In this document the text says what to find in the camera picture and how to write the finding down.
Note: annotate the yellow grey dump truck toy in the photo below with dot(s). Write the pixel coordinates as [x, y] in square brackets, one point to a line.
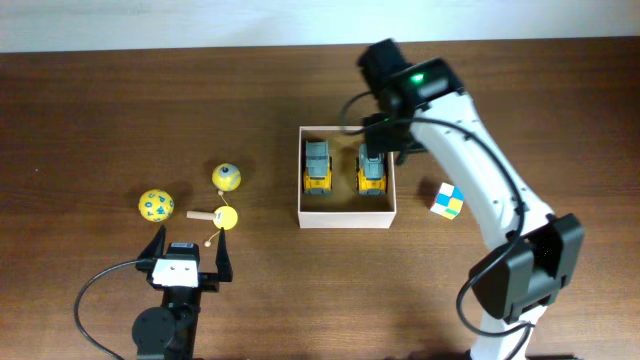
[317, 175]

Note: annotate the pink cardboard box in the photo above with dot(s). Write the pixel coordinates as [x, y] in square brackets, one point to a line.
[344, 207]

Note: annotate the yellow wooden paddle drum toy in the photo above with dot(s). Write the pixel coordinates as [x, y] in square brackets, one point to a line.
[223, 218]

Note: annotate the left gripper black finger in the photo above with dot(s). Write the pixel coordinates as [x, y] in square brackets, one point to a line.
[222, 261]
[155, 248]

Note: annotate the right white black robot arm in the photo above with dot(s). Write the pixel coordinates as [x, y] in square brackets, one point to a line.
[532, 252]

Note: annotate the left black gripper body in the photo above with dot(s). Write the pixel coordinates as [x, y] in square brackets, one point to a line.
[206, 282]

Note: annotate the yellow ball with blue letters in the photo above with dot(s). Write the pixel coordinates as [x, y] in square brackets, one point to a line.
[156, 205]

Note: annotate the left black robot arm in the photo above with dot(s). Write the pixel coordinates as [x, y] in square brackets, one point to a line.
[168, 331]

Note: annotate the small colourful puzzle cube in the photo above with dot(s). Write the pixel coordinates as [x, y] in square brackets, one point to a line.
[448, 202]

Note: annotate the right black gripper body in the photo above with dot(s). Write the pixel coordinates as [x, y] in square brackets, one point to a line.
[375, 138]

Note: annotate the yellow grey mixer truck toy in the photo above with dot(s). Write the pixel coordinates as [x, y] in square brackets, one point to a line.
[371, 173]

